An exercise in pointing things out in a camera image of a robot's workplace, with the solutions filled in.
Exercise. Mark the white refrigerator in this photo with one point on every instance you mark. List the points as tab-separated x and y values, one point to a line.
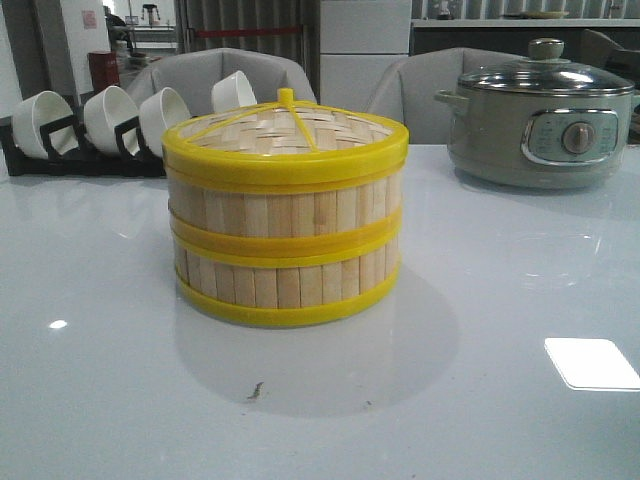
358	40

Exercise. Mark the glass pot lid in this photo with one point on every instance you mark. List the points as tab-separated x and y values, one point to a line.
545	72

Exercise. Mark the white bowl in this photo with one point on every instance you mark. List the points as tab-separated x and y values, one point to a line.
103	112
40	109
232	92
158	113

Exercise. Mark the grey kitchen counter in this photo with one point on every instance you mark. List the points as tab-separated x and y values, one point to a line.
513	35

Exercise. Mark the black dish rack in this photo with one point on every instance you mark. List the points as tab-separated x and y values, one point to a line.
134	159

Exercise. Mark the red barrier belt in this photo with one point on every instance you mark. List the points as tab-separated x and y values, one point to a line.
193	33

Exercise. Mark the green electric cooking pot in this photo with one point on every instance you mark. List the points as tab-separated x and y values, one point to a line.
535	140

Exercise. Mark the grey chair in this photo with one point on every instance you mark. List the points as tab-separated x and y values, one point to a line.
406	90
193	75

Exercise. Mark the right grey chair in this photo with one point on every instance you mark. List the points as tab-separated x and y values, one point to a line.
406	90

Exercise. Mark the bamboo steamer tray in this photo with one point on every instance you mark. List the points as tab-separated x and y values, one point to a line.
358	218
335	286

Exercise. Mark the red trash bin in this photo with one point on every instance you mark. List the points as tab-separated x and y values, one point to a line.
103	70

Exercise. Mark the left grey chair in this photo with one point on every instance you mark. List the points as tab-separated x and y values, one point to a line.
193	75

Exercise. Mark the bamboo steamer lid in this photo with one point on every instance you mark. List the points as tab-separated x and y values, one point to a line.
285	146

